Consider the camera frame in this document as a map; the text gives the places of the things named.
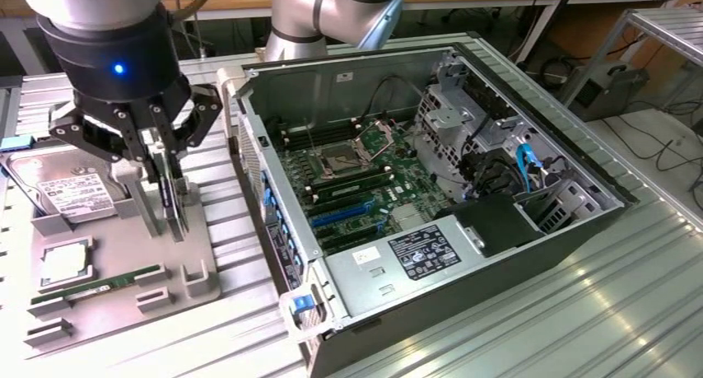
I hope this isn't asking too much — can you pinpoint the metal socket cover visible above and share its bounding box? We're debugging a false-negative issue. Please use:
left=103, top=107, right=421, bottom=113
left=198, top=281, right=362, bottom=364
left=354, top=119, right=401, bottom=159

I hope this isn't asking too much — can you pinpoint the yellow hose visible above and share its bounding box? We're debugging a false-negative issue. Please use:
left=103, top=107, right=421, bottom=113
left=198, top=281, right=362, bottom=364
left=174, top=0, right=219, bottom=23

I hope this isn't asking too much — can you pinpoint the CPU socket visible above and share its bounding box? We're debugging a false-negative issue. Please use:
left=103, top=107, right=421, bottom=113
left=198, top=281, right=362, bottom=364
left=314, top=141, right=367, bottom=180

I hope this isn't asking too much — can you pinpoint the black plastic shroud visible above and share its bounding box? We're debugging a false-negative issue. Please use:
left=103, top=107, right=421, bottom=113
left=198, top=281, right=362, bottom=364
left=433, top=193, right=543, bottom=259

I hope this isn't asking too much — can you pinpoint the silver chipset heat sink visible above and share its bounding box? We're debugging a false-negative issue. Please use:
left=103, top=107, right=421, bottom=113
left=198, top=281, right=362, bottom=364
left=393, top=205, right=433, bottom=225

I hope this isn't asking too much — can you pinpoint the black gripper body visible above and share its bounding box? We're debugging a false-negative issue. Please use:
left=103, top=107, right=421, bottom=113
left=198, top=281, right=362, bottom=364
left=36, top=0, right=195, bottom=128

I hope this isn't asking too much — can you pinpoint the black wire bundle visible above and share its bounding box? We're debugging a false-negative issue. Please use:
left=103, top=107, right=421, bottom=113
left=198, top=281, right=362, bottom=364
left=458, top=149, right=523, bottom=200

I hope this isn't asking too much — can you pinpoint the CPU chip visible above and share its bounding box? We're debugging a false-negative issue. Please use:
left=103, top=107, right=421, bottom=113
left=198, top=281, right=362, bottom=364
left=39, top=242, right=94, bottom=289

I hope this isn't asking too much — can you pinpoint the silver power supply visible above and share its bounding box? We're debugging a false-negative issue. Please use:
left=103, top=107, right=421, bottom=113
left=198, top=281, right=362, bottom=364
left=323, top=219, right=489, bottom=318

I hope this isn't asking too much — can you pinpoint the graphics card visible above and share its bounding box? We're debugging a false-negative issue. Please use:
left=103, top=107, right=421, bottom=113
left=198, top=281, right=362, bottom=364
left=151, top=146, right=191, bottom=243

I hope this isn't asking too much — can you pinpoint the blue wire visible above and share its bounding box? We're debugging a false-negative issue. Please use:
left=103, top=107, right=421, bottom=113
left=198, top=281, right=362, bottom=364
left=514, top=142, right=551, bottom=194

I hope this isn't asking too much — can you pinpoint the black box with vent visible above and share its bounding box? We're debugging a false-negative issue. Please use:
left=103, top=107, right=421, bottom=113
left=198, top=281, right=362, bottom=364
left=570, top=62, right=653, bottom=123

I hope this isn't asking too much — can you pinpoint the green RAM stick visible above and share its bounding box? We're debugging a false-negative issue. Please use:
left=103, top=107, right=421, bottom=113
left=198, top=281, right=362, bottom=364
left=28, top=265, right=162, bottom=305

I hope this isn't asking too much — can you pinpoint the silver hard disk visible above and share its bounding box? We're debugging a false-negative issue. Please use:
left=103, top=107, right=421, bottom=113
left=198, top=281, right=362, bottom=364
left=2, top=150, right=134, bottom=225

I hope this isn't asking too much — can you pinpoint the aluminium frame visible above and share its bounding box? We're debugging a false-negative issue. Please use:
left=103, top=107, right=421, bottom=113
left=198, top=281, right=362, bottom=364
left=599, top=7, right=703, bottom=107

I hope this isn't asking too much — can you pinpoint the grey parts rack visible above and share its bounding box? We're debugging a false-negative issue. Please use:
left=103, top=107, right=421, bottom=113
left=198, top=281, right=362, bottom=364
left=22, top=127, right=223, bottom=357

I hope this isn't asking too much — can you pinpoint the open black PC case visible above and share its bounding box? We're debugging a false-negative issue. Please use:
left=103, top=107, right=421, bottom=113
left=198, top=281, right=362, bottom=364
left=217, top=41, right=645, bottom=378

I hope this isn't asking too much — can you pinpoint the green motherboard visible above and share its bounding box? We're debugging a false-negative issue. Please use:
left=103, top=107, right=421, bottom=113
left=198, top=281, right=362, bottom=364
left=269, top=116, right=474, bottom=255

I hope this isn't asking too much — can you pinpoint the black floor cable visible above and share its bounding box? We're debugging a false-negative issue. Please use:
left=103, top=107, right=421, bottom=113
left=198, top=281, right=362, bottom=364
left=631, top=101, right=703, bottom=177

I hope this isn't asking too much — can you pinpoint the black looped wire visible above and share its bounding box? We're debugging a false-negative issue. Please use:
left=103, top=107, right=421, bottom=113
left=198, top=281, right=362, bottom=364
left=366, top=75, right=427, bottom=122

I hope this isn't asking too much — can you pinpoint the metal disk bay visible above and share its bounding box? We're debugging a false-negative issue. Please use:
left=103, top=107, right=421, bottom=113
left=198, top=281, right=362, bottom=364
left=414, top=83, right=495, bottom=177

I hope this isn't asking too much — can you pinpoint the installed black RAM stick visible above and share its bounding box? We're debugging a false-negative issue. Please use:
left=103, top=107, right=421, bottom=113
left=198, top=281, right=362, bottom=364
left=311, top=172, right=393, bottom=202

